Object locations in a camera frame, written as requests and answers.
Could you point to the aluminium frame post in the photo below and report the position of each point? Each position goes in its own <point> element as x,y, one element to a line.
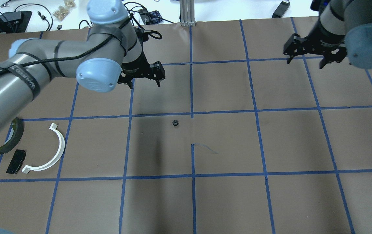
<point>187,13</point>

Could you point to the bag of nuts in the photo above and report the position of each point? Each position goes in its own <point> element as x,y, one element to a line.
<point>64,10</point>

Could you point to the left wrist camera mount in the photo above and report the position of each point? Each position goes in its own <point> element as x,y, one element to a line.
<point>145,34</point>

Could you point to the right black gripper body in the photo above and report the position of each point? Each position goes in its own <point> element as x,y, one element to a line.
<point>319,43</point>

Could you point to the black tripod stand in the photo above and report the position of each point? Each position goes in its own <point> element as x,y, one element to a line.
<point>0,19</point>

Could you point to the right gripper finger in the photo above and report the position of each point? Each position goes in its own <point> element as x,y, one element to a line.
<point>329,57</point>
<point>295,46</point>

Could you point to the white curved plastic bracket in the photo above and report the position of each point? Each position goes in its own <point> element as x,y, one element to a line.
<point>44,144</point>

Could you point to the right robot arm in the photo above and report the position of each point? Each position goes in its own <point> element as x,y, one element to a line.
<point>343,30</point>

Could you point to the black power adapter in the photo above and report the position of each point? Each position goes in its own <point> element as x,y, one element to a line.
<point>281,9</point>

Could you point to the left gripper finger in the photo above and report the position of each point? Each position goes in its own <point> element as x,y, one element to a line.
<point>157,72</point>
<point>126,80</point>

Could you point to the black brake pad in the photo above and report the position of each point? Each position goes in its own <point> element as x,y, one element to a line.
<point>16,162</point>

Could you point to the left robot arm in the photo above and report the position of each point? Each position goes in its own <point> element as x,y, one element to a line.
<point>112,54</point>

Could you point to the green brake shoe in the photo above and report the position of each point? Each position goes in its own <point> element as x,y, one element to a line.
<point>15,135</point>

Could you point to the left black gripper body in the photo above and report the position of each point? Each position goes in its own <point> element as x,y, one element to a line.
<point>136,69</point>

